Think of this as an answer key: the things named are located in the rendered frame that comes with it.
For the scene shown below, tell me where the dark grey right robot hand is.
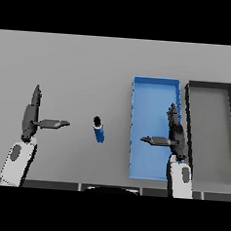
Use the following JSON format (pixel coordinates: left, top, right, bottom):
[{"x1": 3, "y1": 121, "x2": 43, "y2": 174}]
[{"x1": 138, "y1": 99, "x2": 192, "y2": 161}]

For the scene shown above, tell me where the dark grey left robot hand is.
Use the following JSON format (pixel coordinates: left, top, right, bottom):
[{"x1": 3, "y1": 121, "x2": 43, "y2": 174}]
[{"x1": 19, "y1": 83, "x2": 73, "y2": 146}]

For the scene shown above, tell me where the blue rectangular bin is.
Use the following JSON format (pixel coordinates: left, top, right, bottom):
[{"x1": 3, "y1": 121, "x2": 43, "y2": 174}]
[{"x1": 126, "y1": 75, "x2": 191, "y2": 183}]

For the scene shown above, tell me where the dark grey rectangular bin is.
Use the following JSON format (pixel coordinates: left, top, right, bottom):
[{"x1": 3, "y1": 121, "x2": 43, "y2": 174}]
[{"x1": 178, "y1": 79, "x2": 231, "y2": 186}]

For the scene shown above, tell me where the blue pipe with dark end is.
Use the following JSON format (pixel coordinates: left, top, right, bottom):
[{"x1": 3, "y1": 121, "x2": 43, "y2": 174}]
[{"x1": 92, "y1": 115, "x2": 107, "y2": 144}]

